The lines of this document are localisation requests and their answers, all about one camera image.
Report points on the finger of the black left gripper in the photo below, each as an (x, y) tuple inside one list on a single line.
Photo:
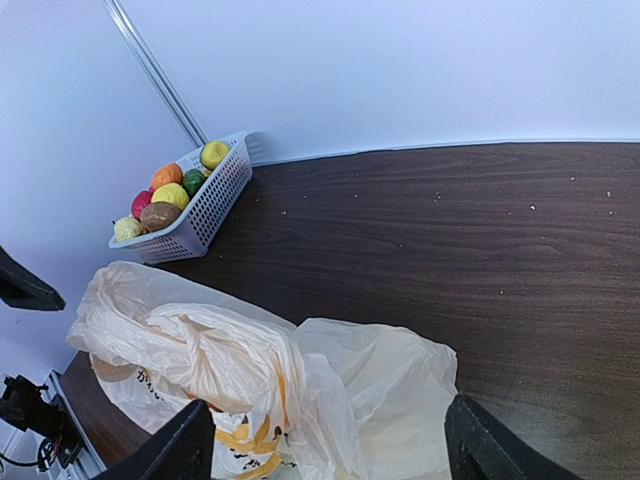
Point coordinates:
[(22, 289)]

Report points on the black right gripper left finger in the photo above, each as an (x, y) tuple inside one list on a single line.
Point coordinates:
[(181, 449)]

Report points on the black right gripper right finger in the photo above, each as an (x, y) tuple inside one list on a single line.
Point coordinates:
[(479, 446)]

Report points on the cream printed plastic bag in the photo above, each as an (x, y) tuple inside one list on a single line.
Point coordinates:
[(326, 399)]

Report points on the orange toy fruit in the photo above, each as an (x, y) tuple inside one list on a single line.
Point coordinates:
[(171, 173)]

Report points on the pale yellow toy fruit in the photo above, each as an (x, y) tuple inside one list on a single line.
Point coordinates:
[(127, 228)]

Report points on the red toy fruit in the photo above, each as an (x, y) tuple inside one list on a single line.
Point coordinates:
[(140, 202)]

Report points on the yellow green toy fruit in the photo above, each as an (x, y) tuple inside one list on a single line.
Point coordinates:
[(213, 154)]

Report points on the brown toy potato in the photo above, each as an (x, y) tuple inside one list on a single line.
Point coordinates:
[(159, 215)]

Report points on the white perforated plastic basket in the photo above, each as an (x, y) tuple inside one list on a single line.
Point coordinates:
[(191, 234)]

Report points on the yellow toy lemon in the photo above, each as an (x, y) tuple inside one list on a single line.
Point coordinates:
[(172, 193)]

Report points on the green toy pepper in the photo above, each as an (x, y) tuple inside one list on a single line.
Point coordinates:
[(192, 181)]

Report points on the left aluminium frame post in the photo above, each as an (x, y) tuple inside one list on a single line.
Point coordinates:
[(154, 72)]

